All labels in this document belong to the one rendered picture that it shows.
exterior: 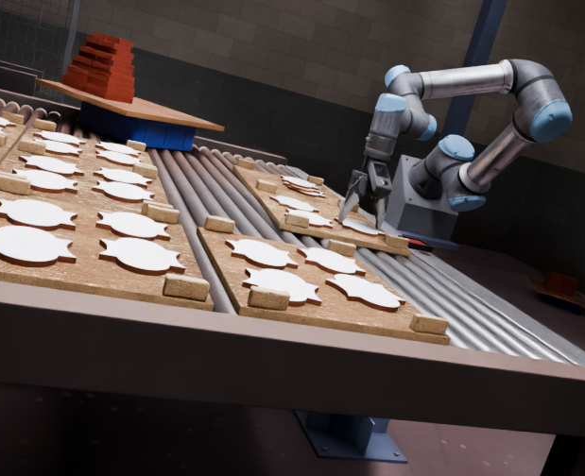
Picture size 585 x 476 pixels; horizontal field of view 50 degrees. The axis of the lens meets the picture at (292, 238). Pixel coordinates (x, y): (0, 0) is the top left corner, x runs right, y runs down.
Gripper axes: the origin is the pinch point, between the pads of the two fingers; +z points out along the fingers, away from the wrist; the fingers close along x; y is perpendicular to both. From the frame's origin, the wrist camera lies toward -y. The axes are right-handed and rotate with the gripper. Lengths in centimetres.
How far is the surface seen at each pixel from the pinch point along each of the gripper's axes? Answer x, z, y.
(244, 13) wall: -25, -104, 514
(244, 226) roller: 34.3, 3.1, -17.0
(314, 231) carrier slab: 16.8, 1.4, -14.5
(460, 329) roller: 1, 4, -62
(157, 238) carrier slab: 56, 2, -50
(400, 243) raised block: -6.0, -0.3, -14.2
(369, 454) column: -48, 92, 42
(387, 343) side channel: 26, 1, -84
